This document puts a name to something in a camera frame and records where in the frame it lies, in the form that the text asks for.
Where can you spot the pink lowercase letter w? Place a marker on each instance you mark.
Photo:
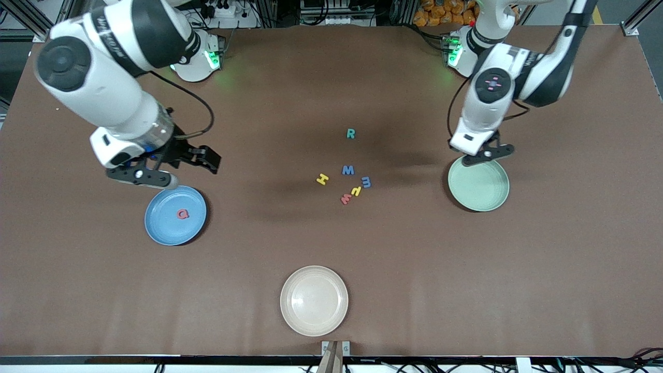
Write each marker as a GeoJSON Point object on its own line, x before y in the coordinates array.
{"type": "Point", "coordinates": [345, 199]}

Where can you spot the grey metal mounting bracket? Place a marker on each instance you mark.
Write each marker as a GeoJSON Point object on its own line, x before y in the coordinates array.
{"type": "Point", "coordinates": [325, 344]}

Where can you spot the white paper tag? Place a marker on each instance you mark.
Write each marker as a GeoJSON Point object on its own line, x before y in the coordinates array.
{"type": "Point", "coordinates": [523, 365]}

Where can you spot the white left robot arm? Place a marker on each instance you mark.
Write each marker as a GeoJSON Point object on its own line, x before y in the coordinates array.
{"type": "Point", "coordinates": [487, 114]}

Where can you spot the brown tapered post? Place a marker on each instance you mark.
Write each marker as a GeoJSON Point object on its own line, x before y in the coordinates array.
{"type": "Point", "coordinates": [334, 362]}

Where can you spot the metal table corner bracket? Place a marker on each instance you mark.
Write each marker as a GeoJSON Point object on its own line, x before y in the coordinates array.
{"type": "Point", "coordinates": [39, 37]}
{"type": "Point", "coordinates": [631, 30]}

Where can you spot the blue plate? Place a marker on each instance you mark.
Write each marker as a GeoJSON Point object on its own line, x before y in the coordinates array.
{"type": "Point", "coordinates": [175, 230]}

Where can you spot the green plate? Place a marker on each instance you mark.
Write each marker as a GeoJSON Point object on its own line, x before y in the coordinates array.
{"type": "Point", "coordinates": [481, 189]}

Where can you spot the pink letter Q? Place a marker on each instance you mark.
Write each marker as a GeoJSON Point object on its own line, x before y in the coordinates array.
{"type": "Point", "coordinates": [179, 214]}

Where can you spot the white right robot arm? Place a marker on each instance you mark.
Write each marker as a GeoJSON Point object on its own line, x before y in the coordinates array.
{"type": "Point", "coordinates": [103, 98]}

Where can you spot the yellow uppercase letter H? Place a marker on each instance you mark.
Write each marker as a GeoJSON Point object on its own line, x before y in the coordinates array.
{"type": "Point", "coordinates": [322, 179]}

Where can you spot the blue uppercase letter M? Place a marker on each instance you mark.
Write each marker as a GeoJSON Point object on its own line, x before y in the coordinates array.
{"type": "Point", "coordinates": [348, 170]}

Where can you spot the yellow lowercase letter h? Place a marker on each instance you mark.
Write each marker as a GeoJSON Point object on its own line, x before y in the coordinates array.
{"type": "Point", "coordinates": [356, 190]}

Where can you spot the beige plate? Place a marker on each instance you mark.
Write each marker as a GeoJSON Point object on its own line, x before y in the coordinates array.
{"type": "Point", "coordinates": [314, 300]}

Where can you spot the white power strip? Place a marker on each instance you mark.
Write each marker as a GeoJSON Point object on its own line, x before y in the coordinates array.
{"type": "Point", "coordinates": [222, 10]}

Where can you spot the orange bagged goods pile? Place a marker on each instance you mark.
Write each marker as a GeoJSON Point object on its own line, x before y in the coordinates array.
{"type": "Point", "coordinates": [440, 15]}

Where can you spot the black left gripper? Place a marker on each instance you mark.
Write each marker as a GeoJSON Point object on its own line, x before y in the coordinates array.
{"type": "Point", "coordinates": [494, 135]}

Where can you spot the aluminium frame strut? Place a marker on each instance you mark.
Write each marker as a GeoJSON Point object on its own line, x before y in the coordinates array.
{"type": "Point", "coordinates": [645, 11]}

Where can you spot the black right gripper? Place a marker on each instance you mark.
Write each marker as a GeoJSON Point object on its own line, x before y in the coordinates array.
{"type": "Point", "coordinates": [178, 149]}

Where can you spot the blue lowercase letter m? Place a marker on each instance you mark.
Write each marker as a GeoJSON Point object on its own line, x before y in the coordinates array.
{"type": "Point", "coordinates": [366, 182]}

